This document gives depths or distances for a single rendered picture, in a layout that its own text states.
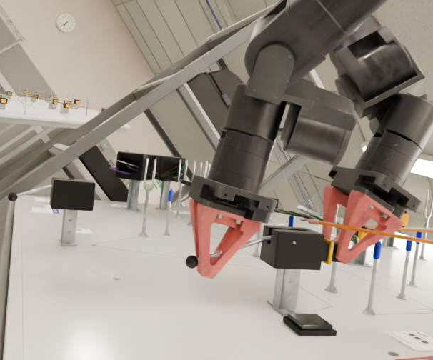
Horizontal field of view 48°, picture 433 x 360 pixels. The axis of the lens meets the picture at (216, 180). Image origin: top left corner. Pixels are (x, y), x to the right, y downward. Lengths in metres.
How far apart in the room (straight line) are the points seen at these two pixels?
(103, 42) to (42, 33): 0.92
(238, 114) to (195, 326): 0.21
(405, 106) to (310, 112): 0.14
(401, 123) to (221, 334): 0.30
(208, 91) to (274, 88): 1.13
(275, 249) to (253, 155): 0.11
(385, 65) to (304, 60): 0.17
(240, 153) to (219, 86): 1.13
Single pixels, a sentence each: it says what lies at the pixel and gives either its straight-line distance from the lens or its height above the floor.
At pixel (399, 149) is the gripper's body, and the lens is 0.57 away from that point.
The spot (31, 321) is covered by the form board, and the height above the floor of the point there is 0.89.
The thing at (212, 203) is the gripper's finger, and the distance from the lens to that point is 0.48.
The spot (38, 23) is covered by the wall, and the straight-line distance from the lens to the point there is 8.03.
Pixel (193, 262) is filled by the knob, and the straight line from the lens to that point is 0.51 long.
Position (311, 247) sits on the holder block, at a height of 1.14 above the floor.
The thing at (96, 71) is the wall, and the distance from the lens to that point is 8.18.
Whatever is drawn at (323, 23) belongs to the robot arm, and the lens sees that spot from 0.45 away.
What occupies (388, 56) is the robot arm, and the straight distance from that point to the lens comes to 0.61.
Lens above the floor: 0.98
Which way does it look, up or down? 15 degrees up
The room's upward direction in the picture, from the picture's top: 52 degrees clockwise
